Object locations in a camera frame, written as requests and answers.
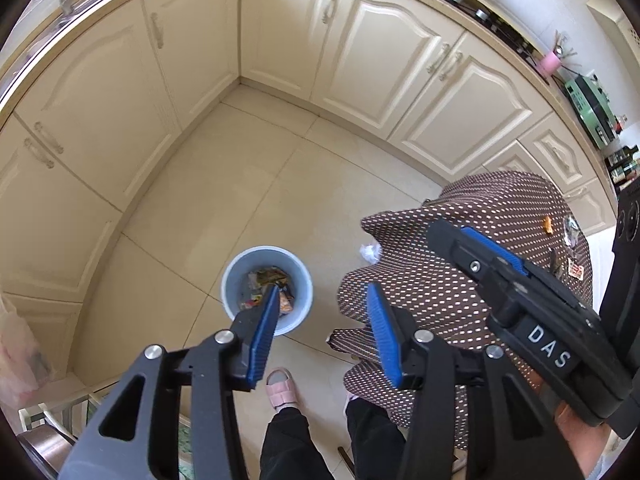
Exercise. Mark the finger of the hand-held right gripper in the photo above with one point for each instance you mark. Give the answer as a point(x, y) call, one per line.
point(460, 255)
point(500, 252)

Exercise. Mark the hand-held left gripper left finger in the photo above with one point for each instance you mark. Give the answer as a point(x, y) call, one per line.
point(262, 330)

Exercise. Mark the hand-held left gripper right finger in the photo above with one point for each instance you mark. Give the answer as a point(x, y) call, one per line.
point(382, 330)

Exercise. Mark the orange white snack packet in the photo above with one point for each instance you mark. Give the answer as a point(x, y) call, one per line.
point(286, 304)

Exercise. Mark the gold foil wrapper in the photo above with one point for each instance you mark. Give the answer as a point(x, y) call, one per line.
point(271, 276)

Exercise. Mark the blue plastic bucket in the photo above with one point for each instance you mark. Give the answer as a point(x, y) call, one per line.
point(235, 280)

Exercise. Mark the person's right hand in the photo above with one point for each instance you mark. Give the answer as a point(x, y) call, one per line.
point(580, 445)

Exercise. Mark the small orange wrapper piece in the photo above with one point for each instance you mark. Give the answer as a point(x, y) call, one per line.
point(548, 224)

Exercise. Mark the clear crinkled wrapper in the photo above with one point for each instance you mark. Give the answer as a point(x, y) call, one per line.
point(570, 232)

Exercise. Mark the white crumpled tissue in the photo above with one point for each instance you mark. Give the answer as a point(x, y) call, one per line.
point(370, 253)

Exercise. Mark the small red white packet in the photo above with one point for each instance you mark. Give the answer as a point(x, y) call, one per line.
point(577, 271)

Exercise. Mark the person's black trousers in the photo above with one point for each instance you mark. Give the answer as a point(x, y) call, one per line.
point(290, 445)

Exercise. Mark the dark oil bottle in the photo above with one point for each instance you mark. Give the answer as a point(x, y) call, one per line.
point(624, 161)

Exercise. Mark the green electric grill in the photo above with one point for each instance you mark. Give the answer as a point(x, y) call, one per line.
point(590, 105)

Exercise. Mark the pink utensil holder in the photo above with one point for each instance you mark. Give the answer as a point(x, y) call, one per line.
point(548, 65)
point(565, 50)

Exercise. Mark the black gas hob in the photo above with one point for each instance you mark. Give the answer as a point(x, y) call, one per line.
point(480, 12)

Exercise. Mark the translucent pink plastic bag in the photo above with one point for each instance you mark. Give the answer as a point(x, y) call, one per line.
point(22, 355)

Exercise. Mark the cream base cabinets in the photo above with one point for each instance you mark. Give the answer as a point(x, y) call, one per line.
point(350, 35)

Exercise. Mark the cream lattice door cabinet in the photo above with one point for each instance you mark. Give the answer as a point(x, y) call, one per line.
point(620, 25)

